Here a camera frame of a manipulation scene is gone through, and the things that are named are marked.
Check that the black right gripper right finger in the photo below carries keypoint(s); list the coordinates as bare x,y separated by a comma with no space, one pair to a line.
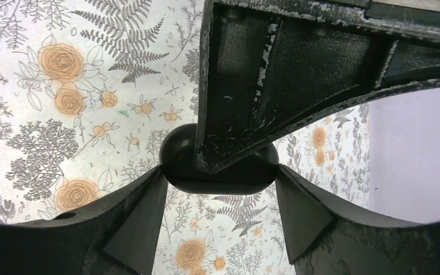
326,234

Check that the black earbud charging case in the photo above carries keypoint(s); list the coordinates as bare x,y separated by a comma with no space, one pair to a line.
247,176

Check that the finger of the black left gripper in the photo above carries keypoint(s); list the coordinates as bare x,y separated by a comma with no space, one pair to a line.
268,68

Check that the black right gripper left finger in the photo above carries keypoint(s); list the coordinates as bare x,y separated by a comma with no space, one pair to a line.
116,234

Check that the floral patterned mat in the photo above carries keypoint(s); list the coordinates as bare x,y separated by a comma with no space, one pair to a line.
90,89

